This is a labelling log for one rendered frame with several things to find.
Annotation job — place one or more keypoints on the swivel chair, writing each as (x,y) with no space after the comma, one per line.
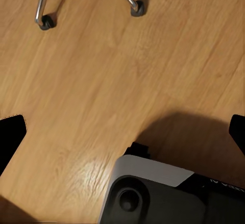
(45,22)

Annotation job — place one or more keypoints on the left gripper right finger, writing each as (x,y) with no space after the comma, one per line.
(237,131)

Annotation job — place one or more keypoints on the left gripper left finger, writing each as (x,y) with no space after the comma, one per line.
(12,132)

